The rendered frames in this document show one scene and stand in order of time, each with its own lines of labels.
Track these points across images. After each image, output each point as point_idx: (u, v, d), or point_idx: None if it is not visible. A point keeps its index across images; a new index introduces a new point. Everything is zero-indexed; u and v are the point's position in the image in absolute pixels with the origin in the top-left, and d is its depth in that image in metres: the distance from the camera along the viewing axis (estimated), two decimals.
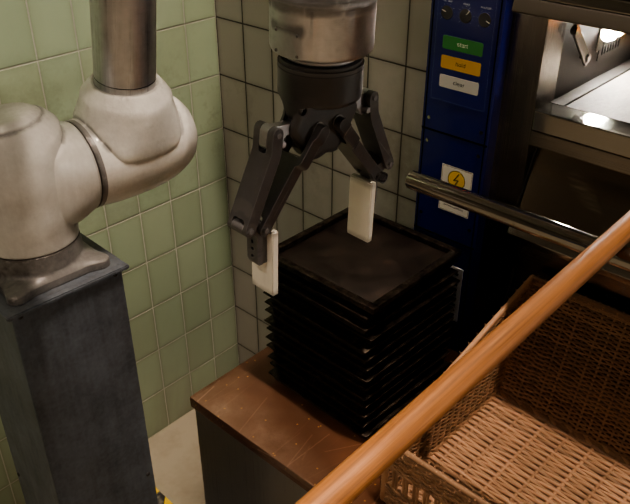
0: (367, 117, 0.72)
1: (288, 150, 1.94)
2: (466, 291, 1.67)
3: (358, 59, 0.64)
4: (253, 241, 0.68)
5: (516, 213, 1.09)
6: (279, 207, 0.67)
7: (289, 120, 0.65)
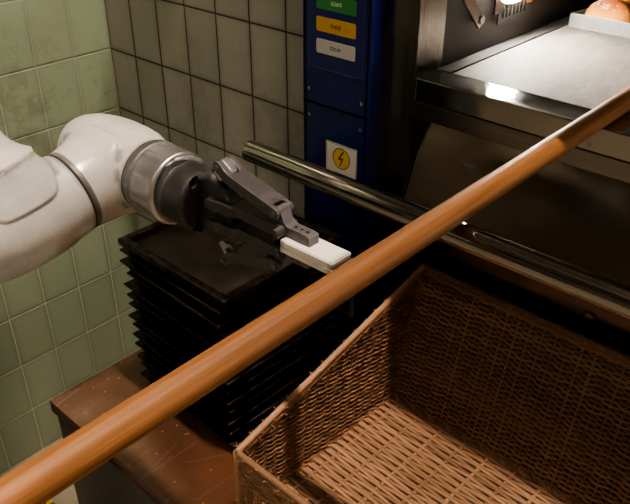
0: (229, 182, 0.80)
1: (182, 131, 1.77)
2: None
3: (164, 186, 0.85)
4: (294, 259, 0.78)
5: (352, 186, 0.93)
6: (262, 244, 0.79)
7: None
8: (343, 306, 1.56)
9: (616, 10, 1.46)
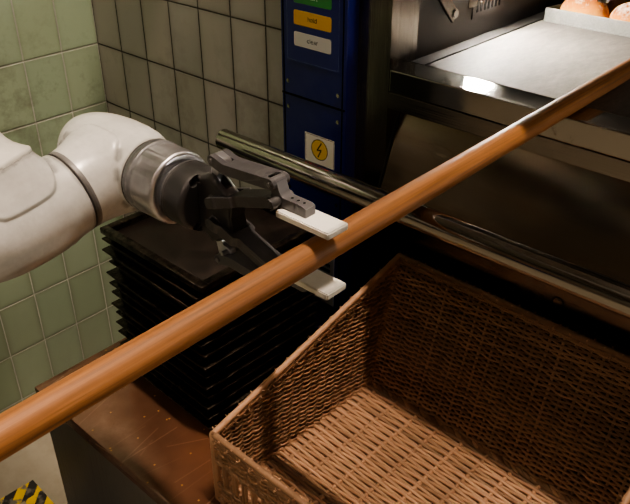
0: (225, 173, 0.79)
1: (167, 124, 1.80)
2: (339, 272, 1.53)
3: (164, 186, 0.85)
4: None
5: (319, 172, 0.96)
6: (261, 262, 0.81)
7: (218, 234, 0.86)
8: None
9: (590, 5, 1.49)
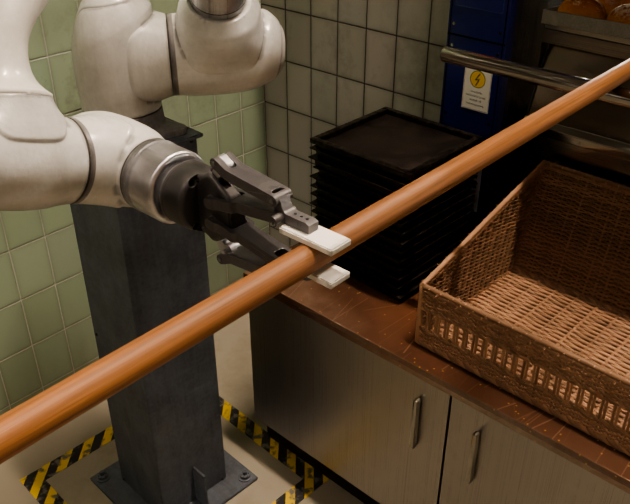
0: (227, 178, 0.79)
1: (324, 70, 2.16)
2: (485, 182, 1.90)
3: (163, 186, 0.84)
4: None
5: (534, 70, 1.32)
6: (262, 253, 0.80)
7: (218, 234, 0.86)
8: None
9: (587, 7, 1.50)
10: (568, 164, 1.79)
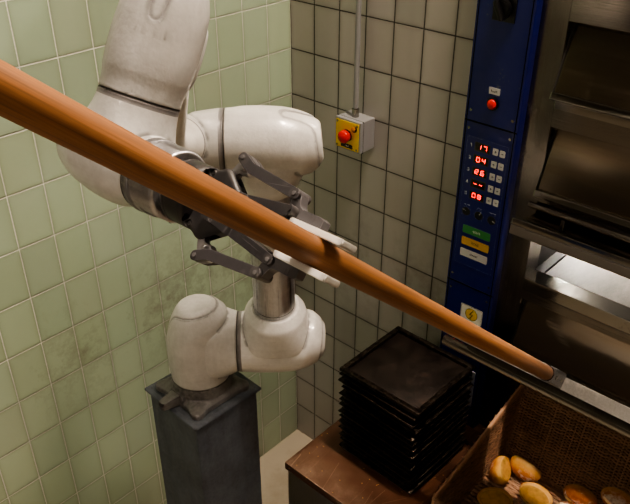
0: (249, 173, 0.82)
1: None
2: (477, 387, 2.37)
3: None
4: (279, 271, 0.77)
5: (511, 370, 1.80)
6: (254, 246, 0.78)
7: (201, 236, 0.84)
8: None
9: None
10: None
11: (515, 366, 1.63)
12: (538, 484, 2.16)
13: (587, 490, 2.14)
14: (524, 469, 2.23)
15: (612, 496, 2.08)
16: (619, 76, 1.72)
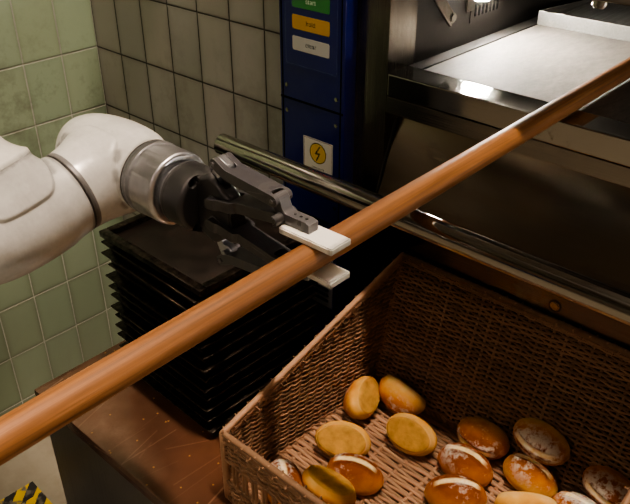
0: (227, 178, 0.79)
1: (166, 127, 1.81)
2: None
3: (163, 187, 0.84)
4: None
5: (316, 177, 0.96)
6: (262, 253, 0.80)
7: (218, 235, 0.86)
8: (322, 298, 1.60)
9: None
10: None
11: (625, 40, 1.46)
12: (415, 416, 1.33)
13: (493, 425, 1.31)
14: (397, 395, 1.39)
15: (530, 431, 1.24)
16: None
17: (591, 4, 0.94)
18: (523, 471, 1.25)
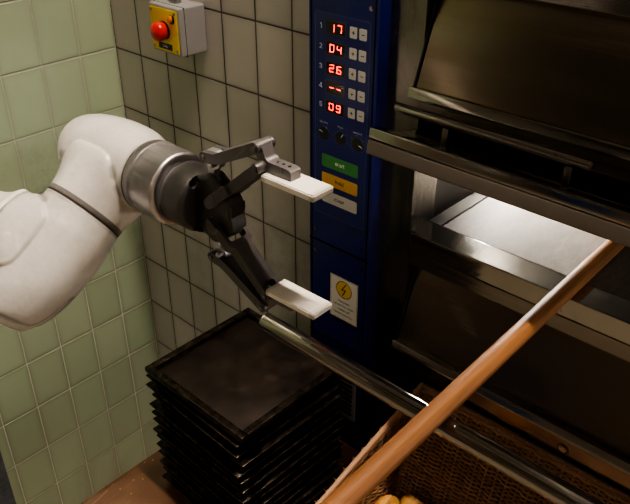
0: (218, 163, 0.80)
1: (197, 239, 1.93)
2: (360, 394, 1.67)
3: (164, 187, 0.85)
4: (280, 302, 0.83)
5: (354, 371, 1.09)
6: (253, 278, 0.83)
7: None
8: (345, 411, 1.72)
9: None
10: None
11: None
12: None
13: None
14: None
15: None
16: None
17: None
18: None
